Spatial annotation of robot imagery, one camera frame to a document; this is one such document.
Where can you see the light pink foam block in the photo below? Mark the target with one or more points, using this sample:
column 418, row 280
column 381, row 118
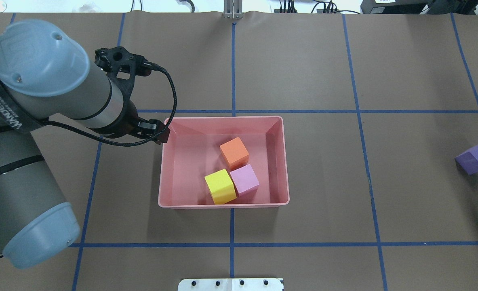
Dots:
column 245, row 180

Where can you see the pink plastic bin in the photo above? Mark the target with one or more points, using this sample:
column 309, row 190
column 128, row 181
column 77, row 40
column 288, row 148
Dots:
column 193, row 151

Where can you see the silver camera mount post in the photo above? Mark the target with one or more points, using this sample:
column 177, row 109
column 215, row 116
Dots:
column 233, row 9

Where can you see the purple foam block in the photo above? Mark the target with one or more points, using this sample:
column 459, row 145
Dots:
column 468, row 160

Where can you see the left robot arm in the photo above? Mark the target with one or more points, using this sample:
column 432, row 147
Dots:
column 48, row 80

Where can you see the yellow-green foam block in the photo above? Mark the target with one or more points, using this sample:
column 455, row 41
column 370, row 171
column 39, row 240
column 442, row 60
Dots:
column 221, row 187

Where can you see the orange foam block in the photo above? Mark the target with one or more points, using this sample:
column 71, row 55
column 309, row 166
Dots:
column 234, row 153

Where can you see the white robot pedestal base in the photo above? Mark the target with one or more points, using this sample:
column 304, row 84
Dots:
column 231, row 284

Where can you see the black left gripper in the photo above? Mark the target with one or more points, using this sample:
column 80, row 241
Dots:
column 126, row 120

